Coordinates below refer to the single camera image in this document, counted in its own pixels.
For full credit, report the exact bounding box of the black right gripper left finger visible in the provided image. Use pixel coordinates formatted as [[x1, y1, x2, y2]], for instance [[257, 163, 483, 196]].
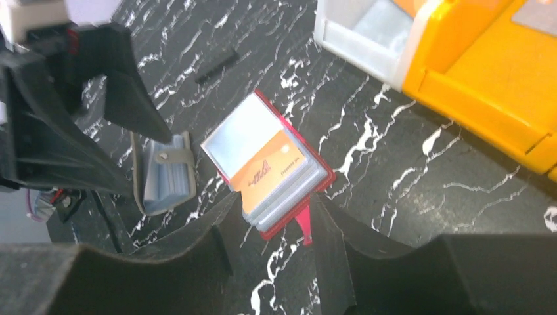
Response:
[[1, 192, 243, 314]]

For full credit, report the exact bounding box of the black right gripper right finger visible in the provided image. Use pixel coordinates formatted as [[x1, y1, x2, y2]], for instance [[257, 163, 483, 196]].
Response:
[[311, 193, 556, 314]]

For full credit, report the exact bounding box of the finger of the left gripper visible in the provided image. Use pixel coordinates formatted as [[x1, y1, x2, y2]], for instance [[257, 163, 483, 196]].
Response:
[[1, 52, 132, 195], [65, 22, 173, 143]]

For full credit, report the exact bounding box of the red leather card holder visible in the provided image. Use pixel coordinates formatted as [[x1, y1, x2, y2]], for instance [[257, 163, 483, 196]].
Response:
[[201, 90, 336, 245]]

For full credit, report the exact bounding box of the silver metal card case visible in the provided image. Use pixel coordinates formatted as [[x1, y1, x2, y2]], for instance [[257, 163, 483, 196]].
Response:
[[130, 131, 196, 217]]

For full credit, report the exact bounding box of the silver VIP credit card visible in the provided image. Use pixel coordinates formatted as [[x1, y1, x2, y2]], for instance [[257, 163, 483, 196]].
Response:
[[512, 0, 556, 27]]

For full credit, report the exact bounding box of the small black strip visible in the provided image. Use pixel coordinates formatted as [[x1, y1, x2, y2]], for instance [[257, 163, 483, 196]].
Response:
[[193, 48, 238, 85]]

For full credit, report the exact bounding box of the yellow middle plastic bin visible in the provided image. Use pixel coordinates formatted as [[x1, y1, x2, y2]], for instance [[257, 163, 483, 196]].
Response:
[[403, 1, 556, 179]]

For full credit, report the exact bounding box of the white plastic bin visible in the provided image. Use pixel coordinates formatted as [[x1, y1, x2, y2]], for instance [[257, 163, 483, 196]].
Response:
[[313, 0, 440, 91]]

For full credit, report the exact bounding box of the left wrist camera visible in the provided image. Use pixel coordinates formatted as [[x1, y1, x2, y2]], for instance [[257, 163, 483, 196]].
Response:
[[1, 0, 121, 44]]

